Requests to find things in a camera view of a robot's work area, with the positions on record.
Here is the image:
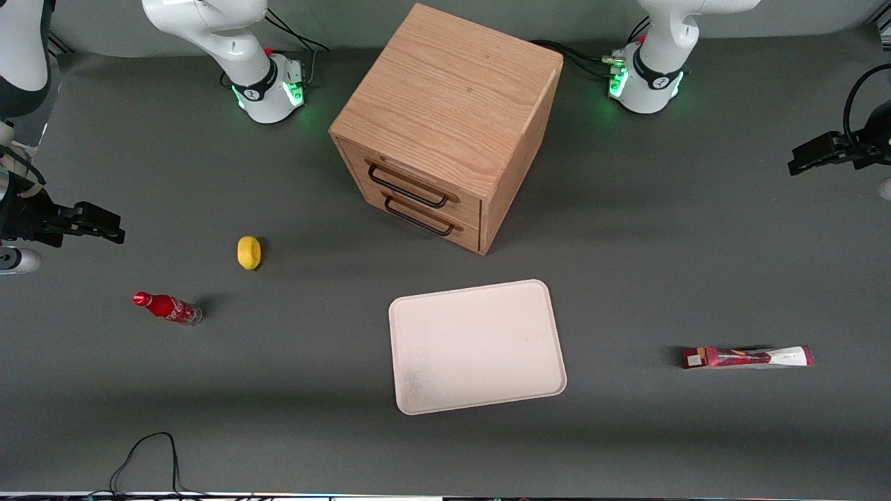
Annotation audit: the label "wooden drawer front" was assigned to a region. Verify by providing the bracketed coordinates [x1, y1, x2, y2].
[337, 136, 483, 225]
[348, 182, 482, 254]

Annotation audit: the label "black metal drawer handle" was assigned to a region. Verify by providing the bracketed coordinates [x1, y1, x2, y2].
[381, 191, 464, 237]
[366, 159, 461, 209]

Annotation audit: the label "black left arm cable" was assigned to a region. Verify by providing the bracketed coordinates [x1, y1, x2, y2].
[842, 64, 891, 141]

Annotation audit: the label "black arm base cables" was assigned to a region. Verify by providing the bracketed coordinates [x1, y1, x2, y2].
[265, 7, 331, 90]
[529, 15, 652, 81]

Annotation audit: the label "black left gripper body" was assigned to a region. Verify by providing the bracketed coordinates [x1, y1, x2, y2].
[844, 101, 891, 172]

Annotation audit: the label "black right arm base cables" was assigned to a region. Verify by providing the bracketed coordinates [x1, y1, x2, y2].
[265, 7, 331, 90]

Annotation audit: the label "black left arm base cables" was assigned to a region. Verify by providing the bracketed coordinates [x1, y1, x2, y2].
[529, 15, 652, 81]

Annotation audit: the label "red cola bottle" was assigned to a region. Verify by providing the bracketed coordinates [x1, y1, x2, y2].
[132, 291, 203, 326]

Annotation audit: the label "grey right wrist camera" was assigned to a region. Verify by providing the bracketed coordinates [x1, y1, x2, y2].
[0, 246, 43, 276]

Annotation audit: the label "wooden drawer cabinet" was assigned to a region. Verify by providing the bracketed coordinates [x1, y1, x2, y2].
[329, 3, 565, 256]

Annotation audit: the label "cream plastic tray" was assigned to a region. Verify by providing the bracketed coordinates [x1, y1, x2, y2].
[388, 279, 567, 416]

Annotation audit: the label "yellow lemon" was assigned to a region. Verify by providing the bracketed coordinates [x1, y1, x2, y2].
[237, 235, 263, 271]

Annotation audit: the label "thin black loose cable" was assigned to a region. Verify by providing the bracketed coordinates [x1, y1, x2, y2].
[87, 432, 260, 499]

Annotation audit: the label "red tartan cookie box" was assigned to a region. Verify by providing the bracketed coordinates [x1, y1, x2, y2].
[681, 345, 814, 369]

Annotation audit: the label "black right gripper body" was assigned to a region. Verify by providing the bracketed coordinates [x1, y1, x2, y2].
[0, 184, 69, 248]

